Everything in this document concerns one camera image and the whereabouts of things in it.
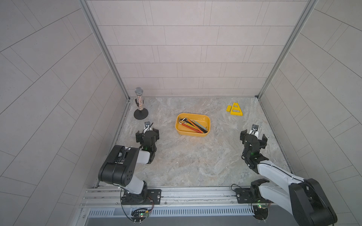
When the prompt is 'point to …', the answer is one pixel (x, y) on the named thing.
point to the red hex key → (189, 127)
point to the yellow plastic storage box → (202, 118)
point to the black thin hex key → (195, 126)
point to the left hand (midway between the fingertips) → (148, 127)
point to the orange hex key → (193, 123)
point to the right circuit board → (260, 212)
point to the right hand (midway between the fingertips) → (253, 130)
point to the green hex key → (190, 125)
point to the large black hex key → (185, 119)
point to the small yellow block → (228, 109)
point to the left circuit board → (139, 216)
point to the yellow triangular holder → (235, 109)
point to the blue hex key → (200, 125)
